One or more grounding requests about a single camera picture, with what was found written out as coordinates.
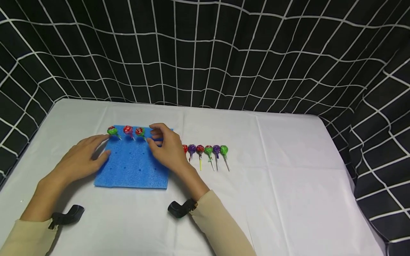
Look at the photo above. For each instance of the person's right hand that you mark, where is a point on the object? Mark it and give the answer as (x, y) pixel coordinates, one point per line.
(169, 149)

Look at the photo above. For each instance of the person's left hand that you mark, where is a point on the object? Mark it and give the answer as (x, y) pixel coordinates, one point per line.
(80, 158)

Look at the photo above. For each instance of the person's right fingers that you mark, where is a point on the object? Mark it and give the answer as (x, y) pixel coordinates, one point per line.
(160, 129)

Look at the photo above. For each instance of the person's left thumb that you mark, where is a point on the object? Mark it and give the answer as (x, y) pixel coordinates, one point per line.
(104, 157)

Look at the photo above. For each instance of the person's left fingers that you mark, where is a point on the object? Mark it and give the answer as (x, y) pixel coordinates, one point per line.
(97, 139)

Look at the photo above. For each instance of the person's right thumb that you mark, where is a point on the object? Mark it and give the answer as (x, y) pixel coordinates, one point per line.
(153, 145)

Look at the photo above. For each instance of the blue foam block with holes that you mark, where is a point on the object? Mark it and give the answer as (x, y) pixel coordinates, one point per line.
(134, 167)

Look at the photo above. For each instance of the person's left forearm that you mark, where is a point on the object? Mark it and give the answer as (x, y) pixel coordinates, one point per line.
(38, 202)

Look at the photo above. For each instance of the person's right forearm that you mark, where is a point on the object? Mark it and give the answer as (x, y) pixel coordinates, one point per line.
(217, 224)

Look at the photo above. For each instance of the red and green lollipop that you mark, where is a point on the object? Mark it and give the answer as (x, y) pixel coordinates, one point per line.
(139, 132)

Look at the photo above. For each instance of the row of wrapped lollipops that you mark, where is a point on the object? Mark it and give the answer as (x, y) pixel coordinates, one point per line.
(208, 150)

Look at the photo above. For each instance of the black wrist band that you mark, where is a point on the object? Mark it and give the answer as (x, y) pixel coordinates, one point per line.
(69, 215)
(179, 209)

